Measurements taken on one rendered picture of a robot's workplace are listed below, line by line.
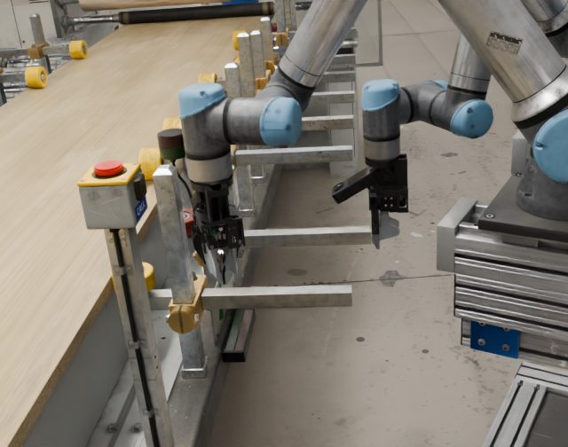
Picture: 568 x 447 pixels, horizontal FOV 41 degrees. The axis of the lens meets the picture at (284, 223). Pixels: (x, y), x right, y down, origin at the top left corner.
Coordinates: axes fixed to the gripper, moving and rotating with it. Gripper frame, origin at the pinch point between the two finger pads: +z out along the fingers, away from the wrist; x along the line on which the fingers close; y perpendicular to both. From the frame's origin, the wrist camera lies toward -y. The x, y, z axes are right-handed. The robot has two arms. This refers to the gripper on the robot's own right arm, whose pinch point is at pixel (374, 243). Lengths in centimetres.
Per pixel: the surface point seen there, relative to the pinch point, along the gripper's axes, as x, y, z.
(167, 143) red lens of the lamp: -7.0, -40.7, -27.2
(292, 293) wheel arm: -26.2, -15.6, -3.1
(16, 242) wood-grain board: -10, -76, -7
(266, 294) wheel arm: -26.3, -20.5, -3.1
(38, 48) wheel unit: 171, -142, -14
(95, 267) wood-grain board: -22, -54, -7
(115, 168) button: -56, -34, -40
